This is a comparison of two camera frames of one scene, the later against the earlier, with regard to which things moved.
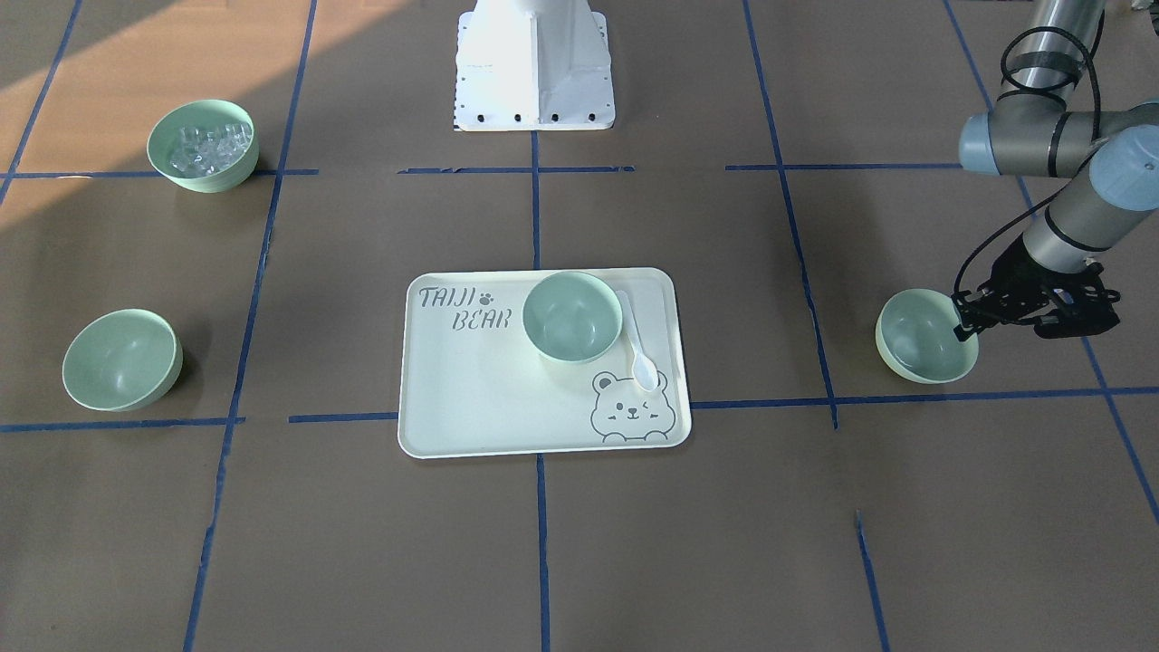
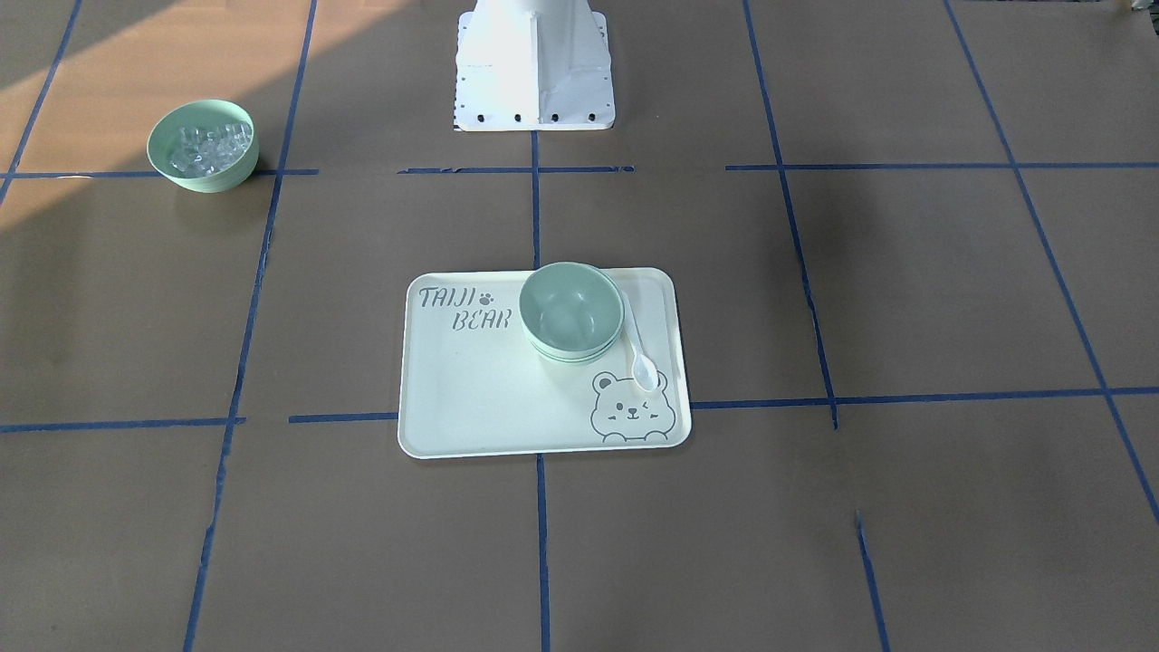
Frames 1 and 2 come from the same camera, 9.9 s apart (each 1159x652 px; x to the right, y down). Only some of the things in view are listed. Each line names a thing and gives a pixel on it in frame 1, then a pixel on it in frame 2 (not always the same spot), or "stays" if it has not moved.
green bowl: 123,360 to 571,307
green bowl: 915,336 to 575,357
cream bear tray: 503,362 stays
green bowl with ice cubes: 204,145 stays
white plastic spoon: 644,370 stays
